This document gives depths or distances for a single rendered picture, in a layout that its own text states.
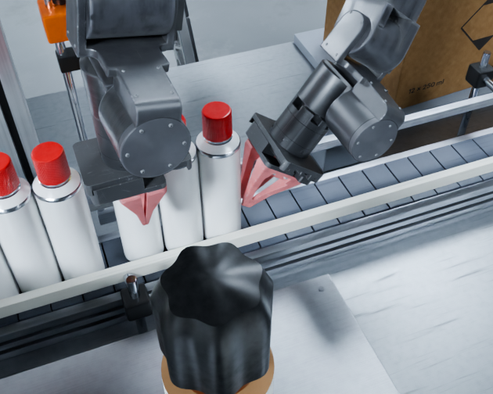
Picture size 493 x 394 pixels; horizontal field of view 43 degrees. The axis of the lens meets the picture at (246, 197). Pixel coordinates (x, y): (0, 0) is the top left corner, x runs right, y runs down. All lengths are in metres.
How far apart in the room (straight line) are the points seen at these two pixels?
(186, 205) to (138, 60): 0.27
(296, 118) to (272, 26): 2.25
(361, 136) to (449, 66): 0.47
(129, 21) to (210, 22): 2.50
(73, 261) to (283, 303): 0.25
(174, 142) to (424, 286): 0.48
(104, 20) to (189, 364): 0.26
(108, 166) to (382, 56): 0.32
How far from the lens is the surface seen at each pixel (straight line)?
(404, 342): 0.81
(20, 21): 3.17
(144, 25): 0.50
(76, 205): 0.69
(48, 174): 0.66
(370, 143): 0.68
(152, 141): 0.47
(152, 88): 0.47
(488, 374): 0.82
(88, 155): 0.61
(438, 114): 0.92
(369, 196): 0.84
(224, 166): 0.70
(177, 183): 0.70
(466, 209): 0.96
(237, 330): 0.40
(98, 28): 0.49
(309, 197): 0.87
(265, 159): 0.73
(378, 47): 0.70
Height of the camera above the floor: 1.50
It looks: 46 degrees down
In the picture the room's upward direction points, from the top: straight up
